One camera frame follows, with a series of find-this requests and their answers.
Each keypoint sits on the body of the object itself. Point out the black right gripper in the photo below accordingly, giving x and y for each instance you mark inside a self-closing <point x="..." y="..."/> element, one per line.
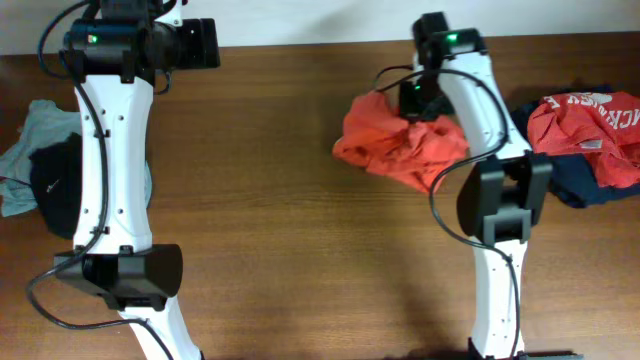
<point x="412" y="107"/>

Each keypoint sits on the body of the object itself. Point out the orange t-shirt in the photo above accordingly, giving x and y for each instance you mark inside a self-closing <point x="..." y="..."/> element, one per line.
<point x="377" y="139"/>

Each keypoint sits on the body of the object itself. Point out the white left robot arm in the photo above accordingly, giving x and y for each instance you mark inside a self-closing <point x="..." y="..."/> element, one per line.
<point x="113" y="64"/>

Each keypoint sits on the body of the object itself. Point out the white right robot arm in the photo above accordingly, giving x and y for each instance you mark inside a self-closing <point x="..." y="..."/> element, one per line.
<point x="502" y="198"/>

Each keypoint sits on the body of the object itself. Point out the grey garment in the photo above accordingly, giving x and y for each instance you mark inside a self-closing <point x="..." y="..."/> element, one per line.
<point x="45" y="125"/>

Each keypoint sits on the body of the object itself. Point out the black garment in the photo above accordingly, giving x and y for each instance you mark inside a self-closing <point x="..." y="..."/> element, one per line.
<point x="56" y="182"/>

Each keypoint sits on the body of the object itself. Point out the navy blue garment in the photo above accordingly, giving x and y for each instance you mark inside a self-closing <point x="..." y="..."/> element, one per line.
<point x="573" y="181"/>

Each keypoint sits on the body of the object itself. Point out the red printed t-shirt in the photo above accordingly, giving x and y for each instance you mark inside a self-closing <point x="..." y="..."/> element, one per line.
<point x="604" y="127"/>

